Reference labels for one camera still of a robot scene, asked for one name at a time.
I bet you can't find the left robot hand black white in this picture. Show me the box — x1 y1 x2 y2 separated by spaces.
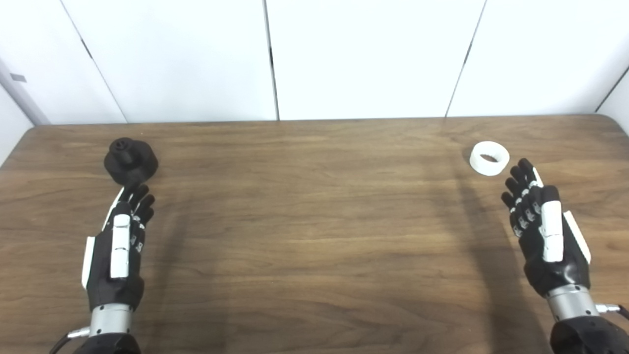
81 183 156 312

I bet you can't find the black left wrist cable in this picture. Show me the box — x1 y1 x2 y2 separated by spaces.
49 327 91 354

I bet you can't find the round black part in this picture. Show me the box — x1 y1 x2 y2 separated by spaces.
104 138 159 186

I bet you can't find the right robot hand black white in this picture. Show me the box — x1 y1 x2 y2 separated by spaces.
501 158 592 298

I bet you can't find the grey wall post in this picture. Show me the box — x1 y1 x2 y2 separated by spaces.
0 59 50 126

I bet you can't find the white toothed ring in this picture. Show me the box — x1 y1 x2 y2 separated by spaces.
469 141 510 176

